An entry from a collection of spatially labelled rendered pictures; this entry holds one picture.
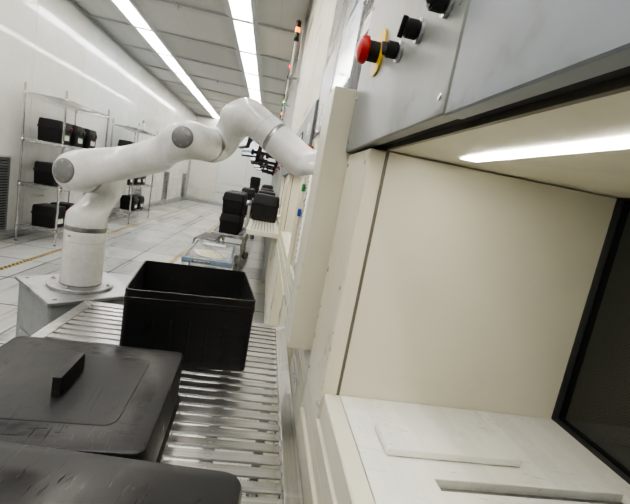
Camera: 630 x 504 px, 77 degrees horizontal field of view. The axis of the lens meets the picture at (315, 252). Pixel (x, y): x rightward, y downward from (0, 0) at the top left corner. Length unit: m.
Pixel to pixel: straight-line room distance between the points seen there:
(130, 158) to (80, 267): 0.38
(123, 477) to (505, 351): 0.64
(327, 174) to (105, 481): 0.63
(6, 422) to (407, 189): 0.62
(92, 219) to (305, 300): 0.80
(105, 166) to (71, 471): 1.09
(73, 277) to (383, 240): 1.05
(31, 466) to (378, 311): 0.50
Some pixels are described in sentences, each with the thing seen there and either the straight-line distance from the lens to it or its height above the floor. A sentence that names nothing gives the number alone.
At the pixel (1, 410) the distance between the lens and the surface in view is 0.66.
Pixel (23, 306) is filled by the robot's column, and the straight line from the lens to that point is 1.55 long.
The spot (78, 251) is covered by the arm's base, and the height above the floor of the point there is 0.89.
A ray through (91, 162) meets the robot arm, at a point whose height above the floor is 1.16.
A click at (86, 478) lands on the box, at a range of 0.30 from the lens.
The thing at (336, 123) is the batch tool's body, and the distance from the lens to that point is 0.80.
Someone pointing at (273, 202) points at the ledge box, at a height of 1.00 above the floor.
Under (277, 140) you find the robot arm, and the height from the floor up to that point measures 1.31.
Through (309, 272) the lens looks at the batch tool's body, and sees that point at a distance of 0.80.
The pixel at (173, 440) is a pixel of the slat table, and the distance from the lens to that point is 0.75.
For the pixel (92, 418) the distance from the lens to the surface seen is 0.63.
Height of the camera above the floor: 1.20
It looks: 9 degrees down
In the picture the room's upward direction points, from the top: 11 degrees clockwise
